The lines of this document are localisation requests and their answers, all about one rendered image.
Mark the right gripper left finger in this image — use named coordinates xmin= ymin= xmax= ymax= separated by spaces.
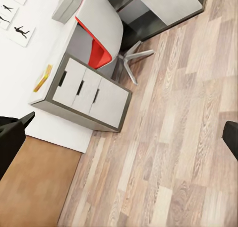
xmin=0 ymin=121 xmax=26 ymax=180

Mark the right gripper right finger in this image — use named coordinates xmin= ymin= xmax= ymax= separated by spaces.
xmin=222 ymin=121 xmax=238 ymax=161

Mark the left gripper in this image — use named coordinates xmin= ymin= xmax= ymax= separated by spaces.
xmin=0 ymin=111 xmax=35 ymax=129

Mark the board game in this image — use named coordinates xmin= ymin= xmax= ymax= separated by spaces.
xmin=33 ymin=65 xmax=52 ymax=93

